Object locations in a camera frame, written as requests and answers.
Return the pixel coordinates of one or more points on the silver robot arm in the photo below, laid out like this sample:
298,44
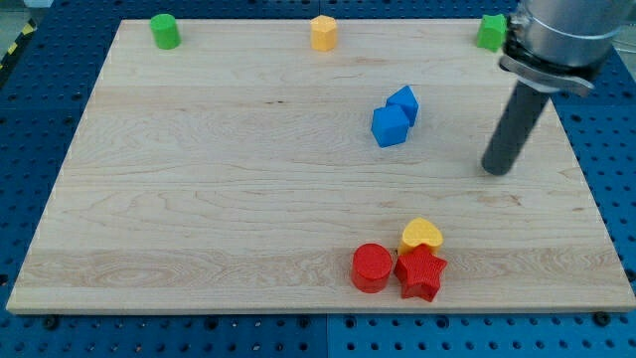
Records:
554,45

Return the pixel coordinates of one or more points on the light wooden board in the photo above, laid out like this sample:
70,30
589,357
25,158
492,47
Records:
238,173

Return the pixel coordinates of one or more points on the blue cube block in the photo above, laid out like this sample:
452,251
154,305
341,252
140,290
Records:
389,125

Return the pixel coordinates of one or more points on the red cylinder block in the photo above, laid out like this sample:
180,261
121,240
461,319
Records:
371,267

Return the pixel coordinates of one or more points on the yellow heart block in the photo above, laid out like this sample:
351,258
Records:
420,232

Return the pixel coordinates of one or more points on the blue pentagon block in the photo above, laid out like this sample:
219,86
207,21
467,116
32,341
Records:
407,101

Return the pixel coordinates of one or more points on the red star block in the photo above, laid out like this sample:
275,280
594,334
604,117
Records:
419,273

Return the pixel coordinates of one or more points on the yellow hexagon block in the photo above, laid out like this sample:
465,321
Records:
323,33

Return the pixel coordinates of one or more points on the green cylinder block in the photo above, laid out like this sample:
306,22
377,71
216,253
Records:
165,31

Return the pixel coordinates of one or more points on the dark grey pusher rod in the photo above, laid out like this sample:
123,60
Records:
517,121

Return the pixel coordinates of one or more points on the green star block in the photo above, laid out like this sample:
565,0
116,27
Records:
492,32

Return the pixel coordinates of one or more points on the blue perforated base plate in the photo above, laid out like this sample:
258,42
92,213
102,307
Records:
49,75

